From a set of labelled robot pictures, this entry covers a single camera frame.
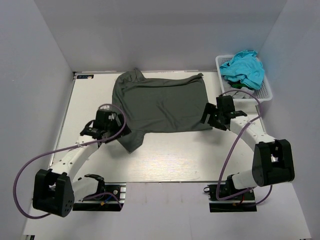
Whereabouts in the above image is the dark grey t shirt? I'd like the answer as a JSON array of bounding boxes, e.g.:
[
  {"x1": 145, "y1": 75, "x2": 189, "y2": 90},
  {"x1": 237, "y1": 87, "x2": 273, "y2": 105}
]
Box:
[{"x1": 112, "y1": 69, "x2": 211, "y2": 154}]

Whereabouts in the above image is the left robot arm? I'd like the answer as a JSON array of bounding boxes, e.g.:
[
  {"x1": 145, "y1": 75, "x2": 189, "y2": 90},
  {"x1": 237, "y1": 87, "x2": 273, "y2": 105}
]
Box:
[{"x1": 32, "y1": 117, "x2": 131, "y2": 217}]

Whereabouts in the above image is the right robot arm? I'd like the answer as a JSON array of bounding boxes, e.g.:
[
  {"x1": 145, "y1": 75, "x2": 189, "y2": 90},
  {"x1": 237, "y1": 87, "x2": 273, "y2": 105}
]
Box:
[{"x1": 200, "y1": 103, "x2": 295, "y2": 201}]

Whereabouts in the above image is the white grey garment in basket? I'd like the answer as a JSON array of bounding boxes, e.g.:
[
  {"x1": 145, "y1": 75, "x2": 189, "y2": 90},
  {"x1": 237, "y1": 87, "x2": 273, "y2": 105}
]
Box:
[{"x1": 222, "y1": 82, "x2": 255, "y2": 99}]

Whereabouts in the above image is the green garment in basket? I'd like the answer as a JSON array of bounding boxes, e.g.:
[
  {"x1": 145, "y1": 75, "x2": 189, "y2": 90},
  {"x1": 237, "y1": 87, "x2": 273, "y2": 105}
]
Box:
[{"x1": 229, "y1": 81, "x2": 247, "y2": 89}]

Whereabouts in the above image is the white plastic basket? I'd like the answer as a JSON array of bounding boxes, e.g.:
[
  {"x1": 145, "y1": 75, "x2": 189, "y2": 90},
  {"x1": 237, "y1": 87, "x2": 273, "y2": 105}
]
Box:
[{"x1": 215, "y1": 50, "x2": 273, "y2": 102}]

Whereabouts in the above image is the dark label sticker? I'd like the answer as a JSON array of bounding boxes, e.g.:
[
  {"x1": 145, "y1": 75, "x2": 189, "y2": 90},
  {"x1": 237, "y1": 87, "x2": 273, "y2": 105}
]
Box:
[{"x1": 76, "y1": 74, "x2": 94, "y2": 79}]

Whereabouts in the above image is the turquoise t shirt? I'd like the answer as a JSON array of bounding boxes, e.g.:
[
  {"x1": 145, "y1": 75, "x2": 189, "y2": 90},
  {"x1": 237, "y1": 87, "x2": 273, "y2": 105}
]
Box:
[{"x1": 219, "y1": 50, "x2": 265, "y2": 91}]

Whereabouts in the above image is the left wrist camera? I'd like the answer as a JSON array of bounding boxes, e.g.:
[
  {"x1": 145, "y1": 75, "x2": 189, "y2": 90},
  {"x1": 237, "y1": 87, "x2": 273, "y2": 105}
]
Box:
[{"x1": 93, "y1": 104, "x2": 118, "y2": 130}]

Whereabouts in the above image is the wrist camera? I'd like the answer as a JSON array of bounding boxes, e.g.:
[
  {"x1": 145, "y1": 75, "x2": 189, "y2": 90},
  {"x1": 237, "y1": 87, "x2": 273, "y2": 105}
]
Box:
[
  {"x1": 93, "y1": 104, "x2": 118, "y2": 130},
  {"x1": 216, "y1": 95, "x2": 235, "y2": 113}
]

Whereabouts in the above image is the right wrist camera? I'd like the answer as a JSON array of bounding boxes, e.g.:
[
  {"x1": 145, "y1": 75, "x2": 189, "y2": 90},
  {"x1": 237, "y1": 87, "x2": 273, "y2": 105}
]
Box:
[{"x1": 216, "y1": 95, "x2": 235, "y2": 113}]

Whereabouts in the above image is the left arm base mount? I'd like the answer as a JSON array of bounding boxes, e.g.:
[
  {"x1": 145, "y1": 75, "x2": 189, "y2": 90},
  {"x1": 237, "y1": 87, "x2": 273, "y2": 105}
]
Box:
[{"x1": 72, "y1": 183, "x2": 127, "y2": 212}]

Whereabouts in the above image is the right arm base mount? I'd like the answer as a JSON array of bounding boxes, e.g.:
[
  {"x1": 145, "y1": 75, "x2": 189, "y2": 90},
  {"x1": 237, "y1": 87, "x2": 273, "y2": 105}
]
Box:
[{"x1": 203, "y1": 184, "x2": 257, "y2": 213}]

